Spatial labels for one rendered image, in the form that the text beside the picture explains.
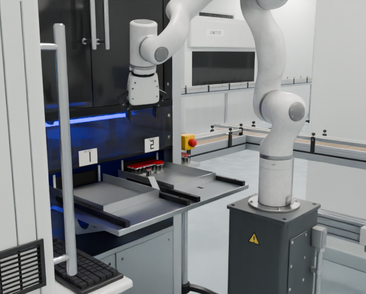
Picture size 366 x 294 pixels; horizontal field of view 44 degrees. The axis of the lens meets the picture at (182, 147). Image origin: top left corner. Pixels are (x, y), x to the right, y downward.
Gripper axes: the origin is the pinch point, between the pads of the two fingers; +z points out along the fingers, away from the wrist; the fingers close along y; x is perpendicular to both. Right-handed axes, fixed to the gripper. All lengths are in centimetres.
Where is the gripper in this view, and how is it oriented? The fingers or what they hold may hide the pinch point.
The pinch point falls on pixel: (142, 115)
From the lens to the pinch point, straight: 154.4
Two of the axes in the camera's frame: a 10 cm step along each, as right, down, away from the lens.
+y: 9.2, -1.4, 3.6
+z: -0.6, 8.8, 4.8
